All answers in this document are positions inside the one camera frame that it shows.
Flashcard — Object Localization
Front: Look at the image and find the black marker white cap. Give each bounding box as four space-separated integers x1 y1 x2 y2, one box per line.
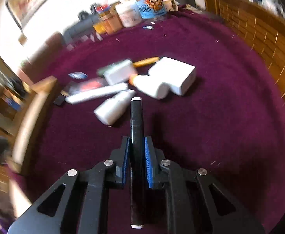
130 97 145 229

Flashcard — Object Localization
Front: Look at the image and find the long white tube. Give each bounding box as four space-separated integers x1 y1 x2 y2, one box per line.
66 83 128 105

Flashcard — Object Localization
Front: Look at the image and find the small white plug adapter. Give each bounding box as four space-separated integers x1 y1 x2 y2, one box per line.
103 59 138 86

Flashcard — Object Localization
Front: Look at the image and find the white bottle orange cap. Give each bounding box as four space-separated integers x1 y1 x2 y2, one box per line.
129 74 170 99

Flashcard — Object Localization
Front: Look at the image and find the maroon tablecloth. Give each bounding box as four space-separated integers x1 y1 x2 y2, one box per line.
12 10 285 233

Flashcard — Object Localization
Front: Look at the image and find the red item in clear bag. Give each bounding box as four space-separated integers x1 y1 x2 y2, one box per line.
68 77 108 96

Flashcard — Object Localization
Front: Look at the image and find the large white charger block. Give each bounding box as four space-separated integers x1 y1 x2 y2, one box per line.
148 57 197 96

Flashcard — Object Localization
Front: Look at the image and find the green lighter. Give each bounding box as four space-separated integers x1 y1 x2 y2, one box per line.
96 64 113 78

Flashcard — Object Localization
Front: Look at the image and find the small blue white tube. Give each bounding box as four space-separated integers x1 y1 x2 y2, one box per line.
68 72 88 80

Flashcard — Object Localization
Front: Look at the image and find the yellow black pen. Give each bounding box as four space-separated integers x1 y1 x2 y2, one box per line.
132 57 160 68

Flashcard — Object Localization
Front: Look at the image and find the orange label jar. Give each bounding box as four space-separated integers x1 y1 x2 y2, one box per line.
96 4 123 34

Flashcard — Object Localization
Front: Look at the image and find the white plastic jar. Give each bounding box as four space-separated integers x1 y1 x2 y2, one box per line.
115 0 142 28

